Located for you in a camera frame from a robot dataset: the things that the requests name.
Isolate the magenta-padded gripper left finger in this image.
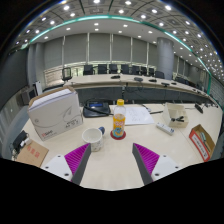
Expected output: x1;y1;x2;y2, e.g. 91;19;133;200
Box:
42;142;92;186

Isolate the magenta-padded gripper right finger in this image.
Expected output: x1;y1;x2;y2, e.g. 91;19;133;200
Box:
131;142;183;186

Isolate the yellow-capped orange-label drink bottle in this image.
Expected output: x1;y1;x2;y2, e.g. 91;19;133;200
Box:
111;98;127;139

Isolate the brown paper envelope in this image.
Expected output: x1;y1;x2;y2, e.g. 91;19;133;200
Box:
15;139;50;168

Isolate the white patterned mug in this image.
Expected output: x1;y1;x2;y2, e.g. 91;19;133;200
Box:
81;127;104;153

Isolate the red-edged open cardboard box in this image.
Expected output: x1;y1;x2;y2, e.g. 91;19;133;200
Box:
188;123;217;163

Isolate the black desk device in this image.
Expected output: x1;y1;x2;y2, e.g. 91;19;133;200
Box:
11;129;30;154

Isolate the white cardboard paper box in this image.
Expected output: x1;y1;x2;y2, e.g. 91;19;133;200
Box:
27;85;84;142

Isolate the open white cardboard box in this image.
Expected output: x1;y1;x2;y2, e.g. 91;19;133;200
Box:
162;102;190;129

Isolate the flat round red coaster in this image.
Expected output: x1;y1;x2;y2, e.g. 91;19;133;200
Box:
110;129;127;141

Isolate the white printed paper sheet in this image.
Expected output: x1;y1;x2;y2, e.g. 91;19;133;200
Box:
111;104;156;127

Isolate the black conference microphone unit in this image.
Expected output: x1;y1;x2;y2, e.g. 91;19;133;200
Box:
82;99;112;119

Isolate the grey monitor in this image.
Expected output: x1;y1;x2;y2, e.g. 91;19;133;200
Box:
19;81;44;106

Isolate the long conference desk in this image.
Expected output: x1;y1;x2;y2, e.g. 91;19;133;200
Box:
43;73;218;108

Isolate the row of black office chairs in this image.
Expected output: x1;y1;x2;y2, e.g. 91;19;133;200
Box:
60;63;188;84

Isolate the group of ceiling lights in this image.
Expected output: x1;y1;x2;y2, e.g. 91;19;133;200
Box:
13;0;224;88

